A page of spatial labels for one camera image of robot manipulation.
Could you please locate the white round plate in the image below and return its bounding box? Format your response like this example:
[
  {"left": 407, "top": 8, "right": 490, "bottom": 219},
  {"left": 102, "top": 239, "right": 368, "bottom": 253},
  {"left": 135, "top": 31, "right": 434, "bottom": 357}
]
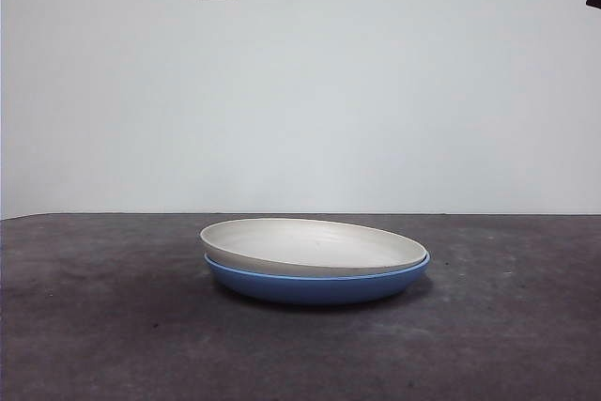
[{"left": 199, "top": 217, "right": 429, "bottom": 278}]

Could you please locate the blue round plate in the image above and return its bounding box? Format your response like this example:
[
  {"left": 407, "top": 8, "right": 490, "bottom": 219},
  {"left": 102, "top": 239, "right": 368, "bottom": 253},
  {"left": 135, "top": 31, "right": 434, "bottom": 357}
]
[{"left": 204, "top": 253, "right": 431, "bottom": 306}]

